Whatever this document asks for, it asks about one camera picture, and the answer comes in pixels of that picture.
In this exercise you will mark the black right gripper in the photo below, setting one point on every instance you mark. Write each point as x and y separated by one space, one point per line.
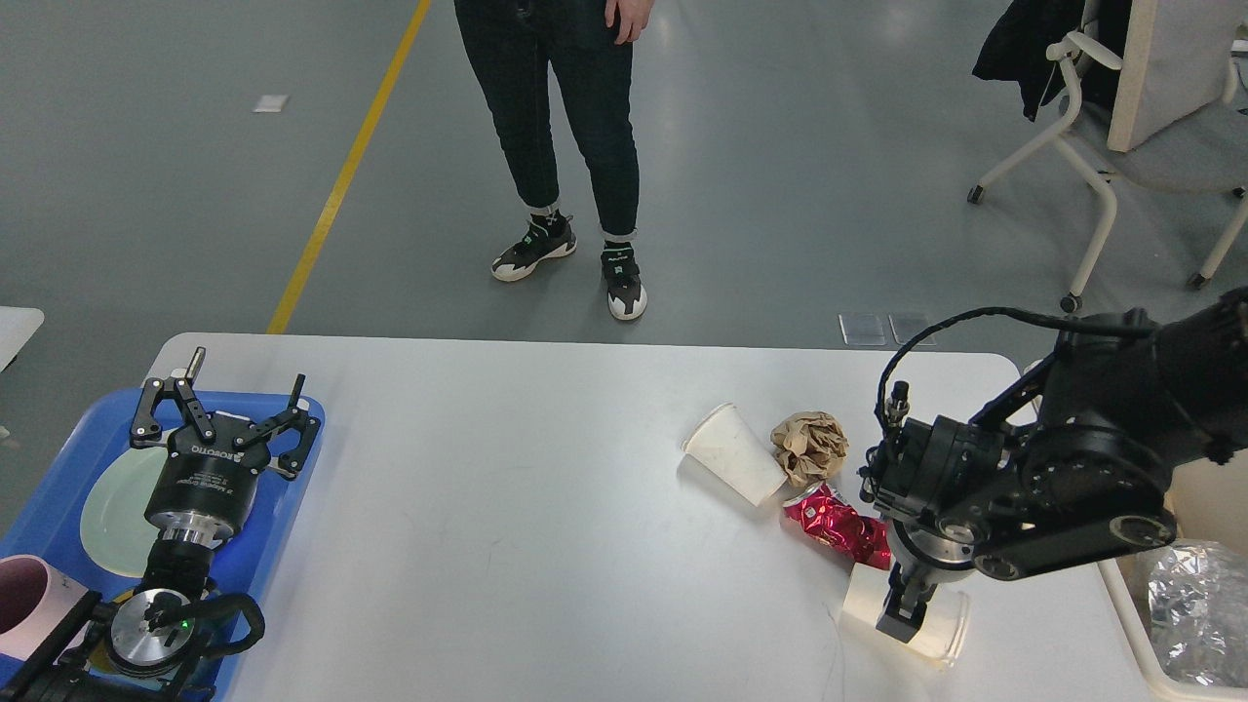
925 561

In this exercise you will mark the white office chair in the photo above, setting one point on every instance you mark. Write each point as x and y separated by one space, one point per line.
1150 88

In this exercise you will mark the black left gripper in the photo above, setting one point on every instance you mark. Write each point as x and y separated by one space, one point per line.
210 483

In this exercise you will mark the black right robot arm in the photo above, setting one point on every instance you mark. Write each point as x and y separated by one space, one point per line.
1068 466

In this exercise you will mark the aluminium foil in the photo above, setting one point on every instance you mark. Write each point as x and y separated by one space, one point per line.
1197 605

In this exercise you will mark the white paper cup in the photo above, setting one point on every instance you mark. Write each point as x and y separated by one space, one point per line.
941 637
725 444

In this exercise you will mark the pink mug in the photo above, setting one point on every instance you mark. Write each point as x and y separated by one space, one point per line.
35 597

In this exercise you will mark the green plate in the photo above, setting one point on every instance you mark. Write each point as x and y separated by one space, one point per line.
113 530

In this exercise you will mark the white side table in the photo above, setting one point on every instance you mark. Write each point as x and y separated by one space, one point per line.
18 325

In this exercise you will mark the crumpled brown paper ball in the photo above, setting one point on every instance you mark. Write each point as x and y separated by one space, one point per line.
810 446

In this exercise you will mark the crushed red can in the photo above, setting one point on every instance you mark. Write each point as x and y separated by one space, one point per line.
823 515

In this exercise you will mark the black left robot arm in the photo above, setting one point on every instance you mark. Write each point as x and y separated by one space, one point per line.
178 616

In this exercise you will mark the beige plastic bin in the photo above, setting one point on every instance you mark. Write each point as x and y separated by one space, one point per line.
1209 502

